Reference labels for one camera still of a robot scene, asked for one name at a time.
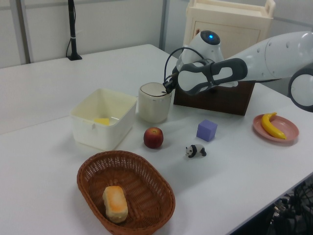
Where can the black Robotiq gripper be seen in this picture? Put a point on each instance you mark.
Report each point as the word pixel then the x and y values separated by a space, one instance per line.
pixel 174 79

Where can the cream trash can lid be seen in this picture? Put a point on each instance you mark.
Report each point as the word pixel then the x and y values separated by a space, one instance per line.
pixel 152 88

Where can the cream plastic trash can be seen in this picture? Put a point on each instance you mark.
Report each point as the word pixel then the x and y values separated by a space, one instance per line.
pixel 154 109

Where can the red apple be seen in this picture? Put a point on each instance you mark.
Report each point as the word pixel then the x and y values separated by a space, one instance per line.
pixel 153 138

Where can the dark brown wooden drawer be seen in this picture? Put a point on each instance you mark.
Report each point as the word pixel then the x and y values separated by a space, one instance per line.
pixel 220 101

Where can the purple cube block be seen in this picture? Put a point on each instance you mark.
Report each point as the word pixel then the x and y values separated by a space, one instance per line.
pixel 206 131

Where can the panda figurine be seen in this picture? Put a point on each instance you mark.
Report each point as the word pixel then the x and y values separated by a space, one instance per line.
pixel 195 150

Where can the yellow cube block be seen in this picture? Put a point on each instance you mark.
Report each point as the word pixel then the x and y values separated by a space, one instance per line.
pixel 102 121

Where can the white plastic storage box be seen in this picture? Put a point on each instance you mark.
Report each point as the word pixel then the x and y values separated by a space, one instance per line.
pixel 102 135

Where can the cream plastic cabinet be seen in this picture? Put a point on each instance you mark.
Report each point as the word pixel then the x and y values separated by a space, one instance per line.
pixel 232 19

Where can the brown wicker basket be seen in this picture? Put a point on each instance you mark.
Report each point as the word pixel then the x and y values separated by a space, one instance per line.
pixel 141 176

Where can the yellow banana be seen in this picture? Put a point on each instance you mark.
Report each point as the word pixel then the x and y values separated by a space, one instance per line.
pixel 267 124

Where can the pink plate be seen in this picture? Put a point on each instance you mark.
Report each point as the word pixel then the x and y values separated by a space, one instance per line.
pixel 288 128

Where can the toasted bread loaf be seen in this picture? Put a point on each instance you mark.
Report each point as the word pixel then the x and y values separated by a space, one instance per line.
pixel 115 204

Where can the black camera stand pole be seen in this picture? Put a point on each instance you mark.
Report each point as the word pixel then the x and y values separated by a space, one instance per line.
pixel 72 29

